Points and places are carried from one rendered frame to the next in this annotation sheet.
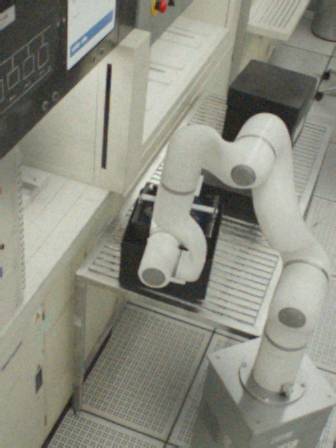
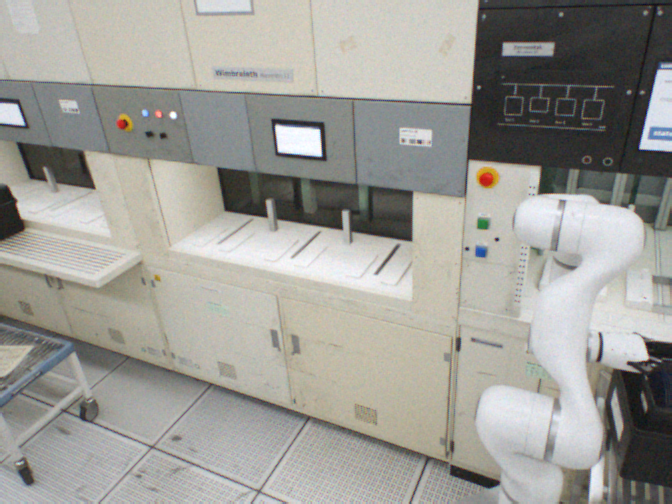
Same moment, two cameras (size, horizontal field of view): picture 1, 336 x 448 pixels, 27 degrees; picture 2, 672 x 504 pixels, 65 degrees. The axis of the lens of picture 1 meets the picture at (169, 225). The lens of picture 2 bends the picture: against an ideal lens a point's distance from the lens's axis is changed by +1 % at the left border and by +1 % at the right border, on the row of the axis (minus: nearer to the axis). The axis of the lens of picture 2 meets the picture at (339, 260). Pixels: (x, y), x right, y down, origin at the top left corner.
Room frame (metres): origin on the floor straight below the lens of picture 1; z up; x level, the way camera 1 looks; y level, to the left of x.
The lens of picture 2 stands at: (1.05, -1.12, 1.94)
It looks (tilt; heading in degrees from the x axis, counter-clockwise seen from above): 30 degrees down; 103
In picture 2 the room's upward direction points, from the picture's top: 4 degrees counter-clockwise
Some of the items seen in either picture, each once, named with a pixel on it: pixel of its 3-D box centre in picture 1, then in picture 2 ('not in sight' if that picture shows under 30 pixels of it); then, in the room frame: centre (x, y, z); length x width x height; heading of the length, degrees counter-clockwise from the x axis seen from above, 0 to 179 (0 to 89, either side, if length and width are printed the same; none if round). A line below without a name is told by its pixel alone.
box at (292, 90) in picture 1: (268, 110); not in sight; (2.48, -0.33, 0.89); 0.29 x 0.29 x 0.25; 71
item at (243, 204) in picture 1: (243, 178); not in sight; (2.08, -0.24, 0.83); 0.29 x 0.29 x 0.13; 76
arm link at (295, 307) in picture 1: (294, 310); (520, 442); (1.21, -0.33, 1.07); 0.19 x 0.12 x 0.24; 165
